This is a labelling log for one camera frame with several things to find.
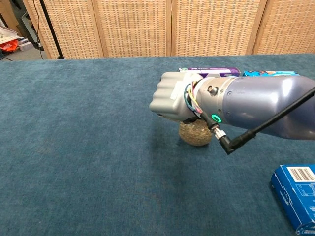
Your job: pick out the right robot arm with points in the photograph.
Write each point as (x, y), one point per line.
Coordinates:
(258, 98)

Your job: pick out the white paper stack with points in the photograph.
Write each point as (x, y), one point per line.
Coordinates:
(7, 33)

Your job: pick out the dark grey machine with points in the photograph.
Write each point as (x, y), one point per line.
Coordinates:
(29, 27)

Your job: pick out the purple toothpaste box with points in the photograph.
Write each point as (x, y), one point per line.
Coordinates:
(221, 71)

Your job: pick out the dark blue barcode box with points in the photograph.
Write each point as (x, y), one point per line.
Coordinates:
(295, 196)

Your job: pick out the glass jar with black lid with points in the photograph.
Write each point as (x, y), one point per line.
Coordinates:
(194, 135)

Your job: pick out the woven wooden screen panel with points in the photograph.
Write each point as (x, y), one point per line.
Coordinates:
(216, 27)
(71, 27)
(290, 27)
(133, 27)

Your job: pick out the small white box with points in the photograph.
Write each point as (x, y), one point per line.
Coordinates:
(24, 46)

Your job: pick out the teal table cloth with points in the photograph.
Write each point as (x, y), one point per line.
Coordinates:
(98, 147)

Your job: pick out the orange plastic bag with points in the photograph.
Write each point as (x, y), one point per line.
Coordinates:
(9, 46)

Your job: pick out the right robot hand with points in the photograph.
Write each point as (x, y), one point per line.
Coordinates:
(167, 96)

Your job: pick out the light blue cookie box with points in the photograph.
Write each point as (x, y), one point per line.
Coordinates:
(270, 73)

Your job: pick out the black stand pole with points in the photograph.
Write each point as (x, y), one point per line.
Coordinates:
(49, 26)

